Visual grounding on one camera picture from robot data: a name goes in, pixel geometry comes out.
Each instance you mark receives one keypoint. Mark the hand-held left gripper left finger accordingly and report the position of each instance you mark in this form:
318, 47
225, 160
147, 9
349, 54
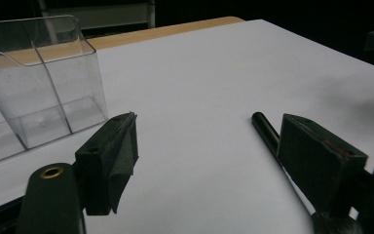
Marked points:
104, 162

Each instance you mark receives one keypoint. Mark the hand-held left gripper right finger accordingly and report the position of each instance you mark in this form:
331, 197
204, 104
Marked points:
318, 162

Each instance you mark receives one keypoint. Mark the black makeup brush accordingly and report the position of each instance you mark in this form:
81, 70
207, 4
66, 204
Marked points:
264, 130

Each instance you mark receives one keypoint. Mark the clear acrylic organizer box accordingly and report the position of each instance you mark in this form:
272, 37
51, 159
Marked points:
39, 97

